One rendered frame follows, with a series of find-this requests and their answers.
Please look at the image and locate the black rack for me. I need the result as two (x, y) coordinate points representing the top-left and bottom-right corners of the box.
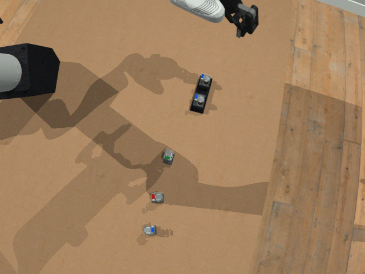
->
(190, 79), (212, 114)

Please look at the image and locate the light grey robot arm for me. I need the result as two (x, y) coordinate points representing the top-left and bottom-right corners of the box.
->
(0, 0), (225, 92)

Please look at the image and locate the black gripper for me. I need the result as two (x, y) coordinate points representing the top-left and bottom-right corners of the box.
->
(220, 0), (258, 38)

